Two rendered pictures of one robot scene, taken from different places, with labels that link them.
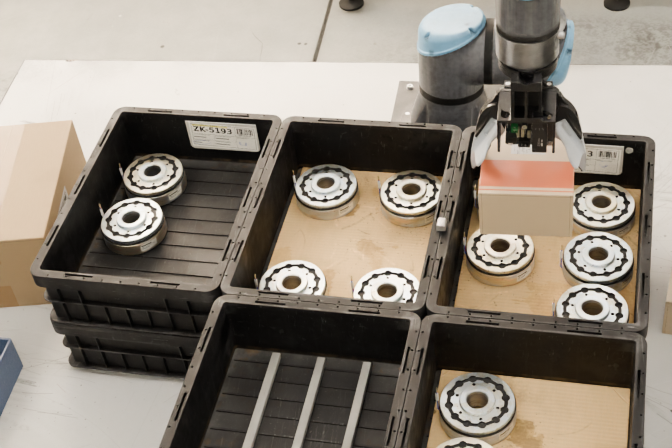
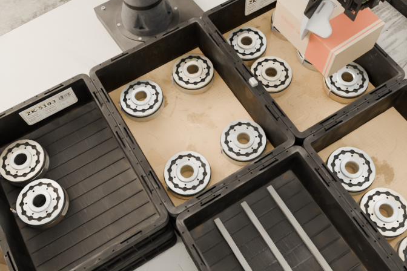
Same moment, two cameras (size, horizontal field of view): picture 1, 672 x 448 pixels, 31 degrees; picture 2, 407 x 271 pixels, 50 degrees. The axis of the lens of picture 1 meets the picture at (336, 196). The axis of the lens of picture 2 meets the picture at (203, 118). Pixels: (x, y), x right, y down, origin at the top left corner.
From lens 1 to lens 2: 1.11 m
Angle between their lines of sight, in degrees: 33
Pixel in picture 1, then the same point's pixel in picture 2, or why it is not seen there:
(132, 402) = not seen: outside the picture
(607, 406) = (393, 123)
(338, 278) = (199, 147)
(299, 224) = (143, 129)
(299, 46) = not seen: outside the picture
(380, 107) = (91, 29)
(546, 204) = (369, 37)
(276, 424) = (258, 261)
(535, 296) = (304, 88)
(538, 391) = (358, 138)
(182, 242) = (83, 190)
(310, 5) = not seen: outside the picture
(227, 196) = (80, 141)
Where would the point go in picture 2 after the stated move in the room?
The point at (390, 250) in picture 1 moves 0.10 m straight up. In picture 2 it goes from (209, 111) to (208, 89)
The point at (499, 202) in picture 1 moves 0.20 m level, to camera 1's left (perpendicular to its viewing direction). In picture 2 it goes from (344, 53) to (278, 130)
